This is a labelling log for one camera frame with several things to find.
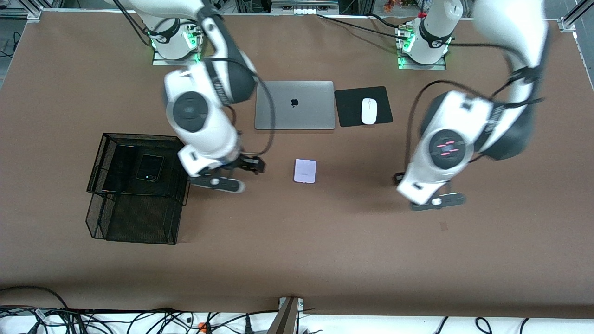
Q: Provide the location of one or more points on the lavender flip phone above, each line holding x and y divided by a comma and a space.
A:
305, 170

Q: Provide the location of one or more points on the black flip phone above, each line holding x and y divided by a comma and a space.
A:
149, 167

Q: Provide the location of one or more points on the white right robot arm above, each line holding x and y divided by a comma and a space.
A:
209, 134

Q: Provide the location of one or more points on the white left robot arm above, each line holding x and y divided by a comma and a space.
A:
464, 116

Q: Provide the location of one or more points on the silver laptop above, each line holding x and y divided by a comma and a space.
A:
301, 116

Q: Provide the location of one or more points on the white computer mouse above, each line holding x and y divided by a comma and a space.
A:
369, 111

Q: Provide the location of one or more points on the black mouse pad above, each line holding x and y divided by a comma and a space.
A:
348, 109

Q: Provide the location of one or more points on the grey power strip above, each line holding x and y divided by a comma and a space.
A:
304, 8

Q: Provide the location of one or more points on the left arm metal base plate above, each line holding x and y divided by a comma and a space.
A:
408, 67

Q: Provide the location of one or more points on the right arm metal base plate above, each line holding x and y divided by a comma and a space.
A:
160, 61

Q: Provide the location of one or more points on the metal camera mount pole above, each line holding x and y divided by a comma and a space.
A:
285, 320

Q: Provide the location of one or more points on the aluminium frame profile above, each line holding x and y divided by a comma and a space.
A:
568, 23
23, 13

